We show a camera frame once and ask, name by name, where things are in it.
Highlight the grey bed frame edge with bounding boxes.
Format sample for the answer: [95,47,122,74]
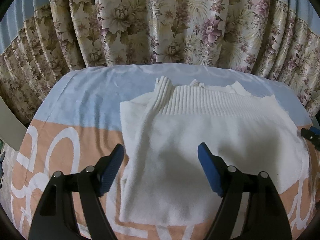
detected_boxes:
[0,98,27,151]

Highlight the floral curtain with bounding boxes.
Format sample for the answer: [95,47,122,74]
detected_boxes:
[1,0,319,124]

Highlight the white knit sweater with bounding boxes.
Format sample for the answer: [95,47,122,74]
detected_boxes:
[119,76,309,226]

